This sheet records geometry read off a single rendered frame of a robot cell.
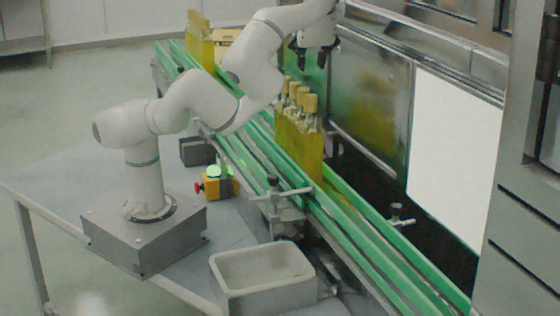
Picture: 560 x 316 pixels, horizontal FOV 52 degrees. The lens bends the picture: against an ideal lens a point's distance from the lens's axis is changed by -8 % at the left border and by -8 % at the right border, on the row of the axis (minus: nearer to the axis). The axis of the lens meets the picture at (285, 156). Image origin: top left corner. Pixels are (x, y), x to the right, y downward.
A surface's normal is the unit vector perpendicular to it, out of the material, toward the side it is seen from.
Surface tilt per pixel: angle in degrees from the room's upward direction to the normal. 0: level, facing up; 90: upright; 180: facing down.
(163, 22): 90
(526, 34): 90
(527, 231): 90
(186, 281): 0
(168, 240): 90
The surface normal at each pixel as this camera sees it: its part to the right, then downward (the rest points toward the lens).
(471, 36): -0.93, 0.15
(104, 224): -0.01, -0.88
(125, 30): 0.36, 0.38
